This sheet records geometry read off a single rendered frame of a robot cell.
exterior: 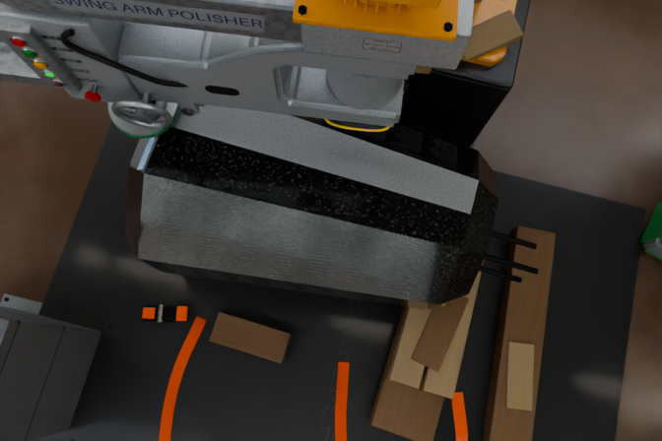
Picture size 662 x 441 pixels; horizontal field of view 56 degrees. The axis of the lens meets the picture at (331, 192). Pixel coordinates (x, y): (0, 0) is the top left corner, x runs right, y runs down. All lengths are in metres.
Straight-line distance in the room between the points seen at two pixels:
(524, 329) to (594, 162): 0.86
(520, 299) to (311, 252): 1.03
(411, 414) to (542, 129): 1.40
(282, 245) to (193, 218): 0.29
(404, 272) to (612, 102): 1.58
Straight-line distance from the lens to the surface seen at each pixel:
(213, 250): 2.06
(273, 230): 1.95
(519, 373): 2.63
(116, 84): 1.62
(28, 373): 2.31
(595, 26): 3.34
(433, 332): 2.44
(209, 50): 1.44
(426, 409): 2.55
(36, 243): 2.97
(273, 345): 2.53
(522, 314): 2.66
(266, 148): 1.95
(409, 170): 1.94
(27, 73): 1.88
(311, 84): 1.56
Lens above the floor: 2.66
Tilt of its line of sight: 75 degrees down
